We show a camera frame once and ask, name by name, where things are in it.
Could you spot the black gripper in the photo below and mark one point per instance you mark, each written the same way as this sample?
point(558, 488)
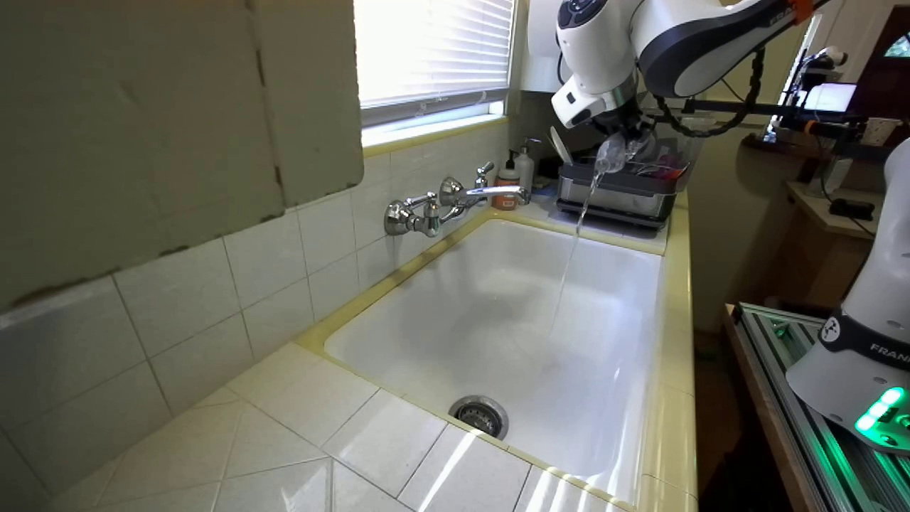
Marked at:
point(632, 119)

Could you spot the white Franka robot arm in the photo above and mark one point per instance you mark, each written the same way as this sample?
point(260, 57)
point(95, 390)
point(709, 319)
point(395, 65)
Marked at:
point(682, 39)

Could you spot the plain white bottle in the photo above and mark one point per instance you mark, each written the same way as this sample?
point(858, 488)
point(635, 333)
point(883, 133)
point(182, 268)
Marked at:
point(527, 173)

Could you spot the soap pump bottle orange label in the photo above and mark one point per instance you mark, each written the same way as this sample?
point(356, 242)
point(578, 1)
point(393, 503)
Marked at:
point(506, 187)

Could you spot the dark dish rack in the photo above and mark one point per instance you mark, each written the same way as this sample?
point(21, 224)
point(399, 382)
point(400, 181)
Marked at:
point(615, 200)

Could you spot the black tripod boom orange clamps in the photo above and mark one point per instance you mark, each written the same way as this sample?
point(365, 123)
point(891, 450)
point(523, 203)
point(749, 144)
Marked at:
point(749, 107)

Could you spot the lit monitor screen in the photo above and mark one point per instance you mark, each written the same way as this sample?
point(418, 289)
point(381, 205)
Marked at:
point(830, 97)

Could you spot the wooden side desk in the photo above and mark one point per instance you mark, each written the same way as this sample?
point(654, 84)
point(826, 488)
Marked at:
point(813, 203)

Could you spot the white window blinds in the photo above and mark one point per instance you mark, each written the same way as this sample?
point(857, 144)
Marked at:
point(430, 48)

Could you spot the white sink basin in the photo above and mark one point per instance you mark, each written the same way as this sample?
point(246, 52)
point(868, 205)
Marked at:
point(493, 313)

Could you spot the metal sink drain strainer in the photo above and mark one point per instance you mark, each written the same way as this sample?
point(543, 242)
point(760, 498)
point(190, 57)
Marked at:
point(477, 416)

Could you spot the beige cardboard panel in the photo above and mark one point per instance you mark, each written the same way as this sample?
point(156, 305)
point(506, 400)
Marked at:
point(143, 123)

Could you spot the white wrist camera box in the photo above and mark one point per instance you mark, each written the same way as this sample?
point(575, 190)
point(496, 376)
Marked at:
point(571, 104)

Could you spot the chrome wall faucet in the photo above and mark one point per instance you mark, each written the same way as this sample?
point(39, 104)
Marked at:
point(428, 208)

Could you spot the aluminium frame robot table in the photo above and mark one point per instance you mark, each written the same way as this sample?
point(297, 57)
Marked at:
point(804, 446)

